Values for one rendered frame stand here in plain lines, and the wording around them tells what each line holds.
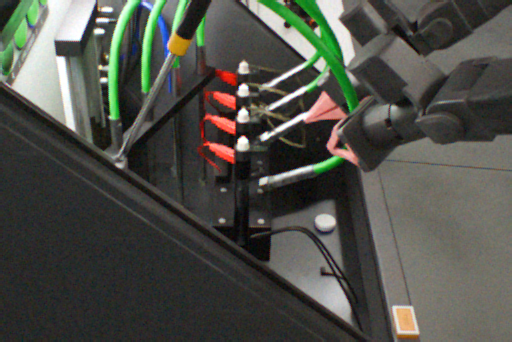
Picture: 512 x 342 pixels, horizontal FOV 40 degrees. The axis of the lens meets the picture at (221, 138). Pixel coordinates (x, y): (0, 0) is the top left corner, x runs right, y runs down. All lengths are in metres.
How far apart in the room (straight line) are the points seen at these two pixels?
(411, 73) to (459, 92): 0.07
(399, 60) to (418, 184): 2.13
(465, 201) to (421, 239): 0.30
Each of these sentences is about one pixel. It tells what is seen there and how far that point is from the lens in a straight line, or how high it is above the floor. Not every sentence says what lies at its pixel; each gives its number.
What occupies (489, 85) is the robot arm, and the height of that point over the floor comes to 1.42.
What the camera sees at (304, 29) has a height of 1.38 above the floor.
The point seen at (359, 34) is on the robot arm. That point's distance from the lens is 1.03.
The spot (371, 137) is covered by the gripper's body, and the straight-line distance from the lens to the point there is 0.87.
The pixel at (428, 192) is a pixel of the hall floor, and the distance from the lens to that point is 2.87.
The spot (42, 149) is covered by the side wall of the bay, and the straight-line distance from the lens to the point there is 0.73.
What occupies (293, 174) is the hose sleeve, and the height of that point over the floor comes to 1.15.
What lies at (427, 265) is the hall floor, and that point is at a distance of 2.57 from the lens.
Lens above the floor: 1.78
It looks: 36 degrees down
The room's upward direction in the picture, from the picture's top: straight up
